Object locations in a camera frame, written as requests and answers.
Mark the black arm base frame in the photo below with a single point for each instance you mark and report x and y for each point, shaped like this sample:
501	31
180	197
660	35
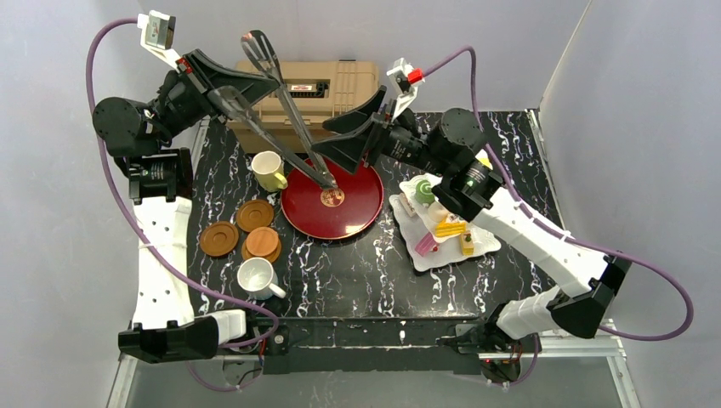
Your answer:
460	345

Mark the white mug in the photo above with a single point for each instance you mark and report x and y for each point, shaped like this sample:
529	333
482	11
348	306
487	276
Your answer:
257	277

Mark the pale yellow mug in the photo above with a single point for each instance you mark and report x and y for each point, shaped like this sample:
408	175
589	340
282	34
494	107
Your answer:
268	169

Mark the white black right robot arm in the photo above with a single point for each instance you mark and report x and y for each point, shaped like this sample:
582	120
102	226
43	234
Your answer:
586	281

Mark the white three-tier cake stand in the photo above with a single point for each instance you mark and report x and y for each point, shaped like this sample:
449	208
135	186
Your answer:
413	229

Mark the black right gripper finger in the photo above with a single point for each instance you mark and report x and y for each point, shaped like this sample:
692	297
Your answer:
352	119
350	151

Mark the white round cake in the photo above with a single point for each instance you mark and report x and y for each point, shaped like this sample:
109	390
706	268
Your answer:
437	212

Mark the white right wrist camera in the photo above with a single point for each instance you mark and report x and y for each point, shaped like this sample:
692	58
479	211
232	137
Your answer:
405	80

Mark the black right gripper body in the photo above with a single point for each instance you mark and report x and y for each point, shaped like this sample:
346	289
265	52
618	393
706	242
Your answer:
378	131

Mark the yellow rectangular cake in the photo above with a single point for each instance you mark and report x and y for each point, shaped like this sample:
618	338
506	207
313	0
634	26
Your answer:
466	241

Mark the white triangular cake slice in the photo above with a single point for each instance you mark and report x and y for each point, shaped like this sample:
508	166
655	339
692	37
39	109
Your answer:
408	207

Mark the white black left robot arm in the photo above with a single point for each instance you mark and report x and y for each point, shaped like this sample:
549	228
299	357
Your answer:
137	136

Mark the dark brown coaster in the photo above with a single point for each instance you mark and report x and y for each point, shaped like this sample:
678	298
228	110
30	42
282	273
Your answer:
219	239

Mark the light wooden coaster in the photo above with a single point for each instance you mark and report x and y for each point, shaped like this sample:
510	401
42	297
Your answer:
263	242

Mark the round red tray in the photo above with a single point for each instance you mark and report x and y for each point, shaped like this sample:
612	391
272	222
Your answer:
337	213

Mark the brown wooden coaster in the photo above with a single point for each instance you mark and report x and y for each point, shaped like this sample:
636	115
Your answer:
254	214

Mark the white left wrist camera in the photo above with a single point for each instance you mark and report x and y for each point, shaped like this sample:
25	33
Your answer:
157	33

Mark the yellow triangular cake slice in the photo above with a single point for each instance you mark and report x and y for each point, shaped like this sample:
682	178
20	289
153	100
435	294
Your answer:
452	226

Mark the tan plastic toolbox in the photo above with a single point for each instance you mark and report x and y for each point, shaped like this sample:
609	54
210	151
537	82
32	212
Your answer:
321	90

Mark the pink rectangular cake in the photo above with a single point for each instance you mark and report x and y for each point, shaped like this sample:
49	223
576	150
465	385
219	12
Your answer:
427	244

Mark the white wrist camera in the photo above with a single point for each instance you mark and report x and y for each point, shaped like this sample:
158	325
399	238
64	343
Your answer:
157	33
405	80

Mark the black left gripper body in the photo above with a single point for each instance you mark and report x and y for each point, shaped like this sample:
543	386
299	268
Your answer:
195	76

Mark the black tongs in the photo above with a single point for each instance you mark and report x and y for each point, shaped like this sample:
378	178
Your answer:
232	104

